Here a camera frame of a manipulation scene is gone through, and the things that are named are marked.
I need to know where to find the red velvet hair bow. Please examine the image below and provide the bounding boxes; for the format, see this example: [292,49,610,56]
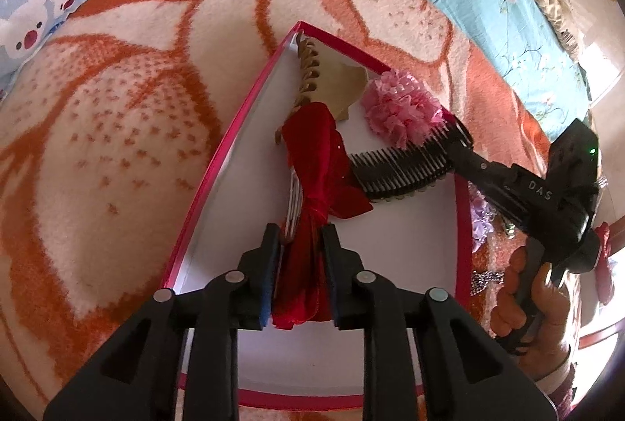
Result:
[271,103,374,331]

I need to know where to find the black hair comb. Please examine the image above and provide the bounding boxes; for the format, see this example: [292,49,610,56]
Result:
[349,118,472,203]

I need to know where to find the orange and white blanket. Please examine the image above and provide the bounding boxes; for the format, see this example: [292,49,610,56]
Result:
[0,0,567,421]

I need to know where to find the pink flower scrunchie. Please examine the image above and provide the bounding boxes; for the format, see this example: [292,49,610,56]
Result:
[361,70,446,151]

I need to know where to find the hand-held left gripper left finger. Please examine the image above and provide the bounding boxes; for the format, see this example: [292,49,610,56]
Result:
[43,222,284,421]

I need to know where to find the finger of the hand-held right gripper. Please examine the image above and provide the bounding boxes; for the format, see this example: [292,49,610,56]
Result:
[442,118,491,180]

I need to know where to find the beige hair claw clip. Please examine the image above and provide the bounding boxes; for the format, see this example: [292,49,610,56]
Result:
[273,35,369,143]

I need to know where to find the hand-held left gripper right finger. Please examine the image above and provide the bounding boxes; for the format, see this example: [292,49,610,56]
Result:
[320,223,560,421]

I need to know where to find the purple organza scrunchie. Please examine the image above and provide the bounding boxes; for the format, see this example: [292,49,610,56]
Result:
[470,194,496,253]

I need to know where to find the person's right forearm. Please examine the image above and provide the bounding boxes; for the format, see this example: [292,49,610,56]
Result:
[520,343,584,421]

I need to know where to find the red fabric piece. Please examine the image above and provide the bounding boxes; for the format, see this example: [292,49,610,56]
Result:
[593,222,617,305]

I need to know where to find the silver chain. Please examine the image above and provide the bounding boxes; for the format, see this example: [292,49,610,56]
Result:
[470,269,505,300]

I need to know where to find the person's right hand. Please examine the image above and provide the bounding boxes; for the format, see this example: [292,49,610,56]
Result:
[489,248,573,358]

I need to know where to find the red rimmed white box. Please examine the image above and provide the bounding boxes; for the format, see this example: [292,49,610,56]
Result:
[161,21,474,412]

